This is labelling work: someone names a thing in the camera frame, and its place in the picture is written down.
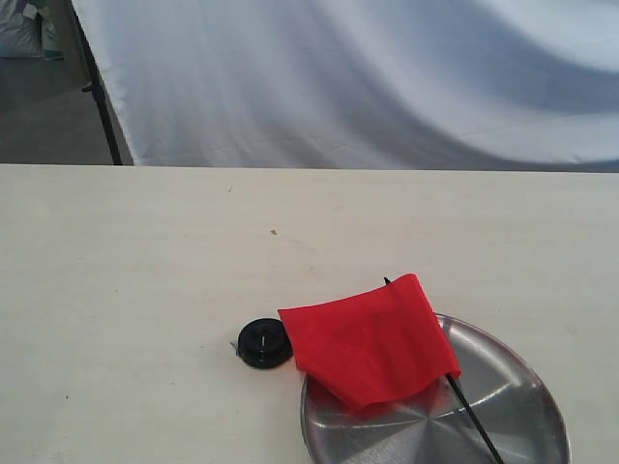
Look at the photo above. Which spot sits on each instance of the round stainless steel plate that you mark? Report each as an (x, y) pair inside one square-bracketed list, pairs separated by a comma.
[(496, 386)]

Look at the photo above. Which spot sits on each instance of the red flag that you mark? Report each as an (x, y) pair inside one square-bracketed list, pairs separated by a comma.
[(377, 347)]

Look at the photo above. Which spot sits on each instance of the white sack in background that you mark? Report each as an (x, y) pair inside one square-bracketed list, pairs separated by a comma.
[(27, 31)]

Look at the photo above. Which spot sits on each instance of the white backdrop cloth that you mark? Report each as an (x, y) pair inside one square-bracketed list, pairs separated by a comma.
[(477, 85)]

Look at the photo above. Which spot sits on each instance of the black backdrop stand pole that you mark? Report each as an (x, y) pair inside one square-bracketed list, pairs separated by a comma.
[(95, 88)]

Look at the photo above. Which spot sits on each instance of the black round flag base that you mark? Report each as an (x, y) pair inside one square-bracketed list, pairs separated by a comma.
[(264, 344)]

